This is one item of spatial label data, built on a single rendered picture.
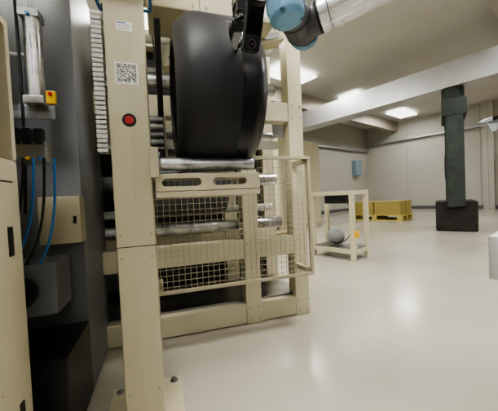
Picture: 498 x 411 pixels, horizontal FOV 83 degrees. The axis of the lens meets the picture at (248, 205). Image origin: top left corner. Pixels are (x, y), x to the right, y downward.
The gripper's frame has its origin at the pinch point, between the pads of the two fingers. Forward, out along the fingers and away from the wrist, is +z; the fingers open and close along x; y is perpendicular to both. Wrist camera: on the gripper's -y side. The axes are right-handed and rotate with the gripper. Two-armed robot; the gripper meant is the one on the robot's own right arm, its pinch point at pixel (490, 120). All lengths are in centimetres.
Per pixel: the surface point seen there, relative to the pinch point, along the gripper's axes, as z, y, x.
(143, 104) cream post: 9, -25, -142
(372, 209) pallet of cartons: 558, 126, 346
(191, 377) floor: 28, 87, -146
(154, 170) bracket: -2, 0, -142
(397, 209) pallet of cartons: 508, 129, 379
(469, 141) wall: 703, -13, 882
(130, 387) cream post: 8, 72, -165
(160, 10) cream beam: 38, -75, -129
